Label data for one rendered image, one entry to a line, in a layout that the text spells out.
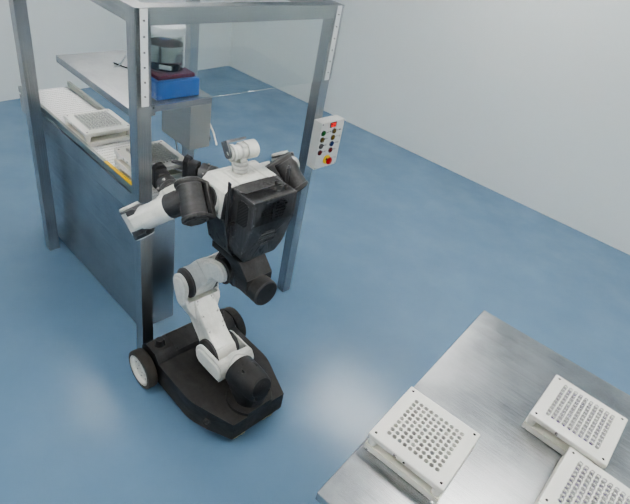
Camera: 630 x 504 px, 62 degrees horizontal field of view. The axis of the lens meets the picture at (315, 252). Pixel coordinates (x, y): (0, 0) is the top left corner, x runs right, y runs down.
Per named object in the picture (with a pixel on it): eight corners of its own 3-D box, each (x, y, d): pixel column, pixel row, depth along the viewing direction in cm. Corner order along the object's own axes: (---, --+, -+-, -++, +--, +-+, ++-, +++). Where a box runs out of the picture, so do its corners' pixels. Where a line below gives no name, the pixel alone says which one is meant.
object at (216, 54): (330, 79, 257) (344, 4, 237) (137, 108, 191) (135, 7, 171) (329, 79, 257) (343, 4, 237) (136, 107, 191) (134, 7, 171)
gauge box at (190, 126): (209, 146, 233) (212, 103, 222) (189, 150, 226) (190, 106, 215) (181, 126, 244) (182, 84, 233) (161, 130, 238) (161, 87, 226)
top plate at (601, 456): (625, 423, 171) (628, 419, 169) (603, 469, 154) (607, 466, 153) (554, 377, 182) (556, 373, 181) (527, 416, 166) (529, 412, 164)
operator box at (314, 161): (335, 163, 287) (345, 118, 272) (313, 170, 276) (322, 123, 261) (327, 158, 290) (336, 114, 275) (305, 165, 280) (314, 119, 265)
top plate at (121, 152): (113, 152, 236) (113, 148, 235) (162, 143, 252) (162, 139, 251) (141, 176, 224) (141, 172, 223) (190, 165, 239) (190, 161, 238)
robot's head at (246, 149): (258, 165, 192) (260, 143, 187) (235, 171, 186) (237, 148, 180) (247, 157, 195) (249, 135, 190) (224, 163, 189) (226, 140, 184)
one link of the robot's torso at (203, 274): (210, 288, 253) (262, 274, 218) (179, 301, 242) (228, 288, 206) (199, 258, 252) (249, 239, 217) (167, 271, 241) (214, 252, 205)
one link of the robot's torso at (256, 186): (299, 254, 209) (313, 174, 189) (229, 283, 188) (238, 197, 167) (253, 218, 225) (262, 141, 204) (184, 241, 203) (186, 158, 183)
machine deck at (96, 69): (211, 105, 222) (212, 96, 220) (128, 118, 198) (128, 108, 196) (136, 57, 254) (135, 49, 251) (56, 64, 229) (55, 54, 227)
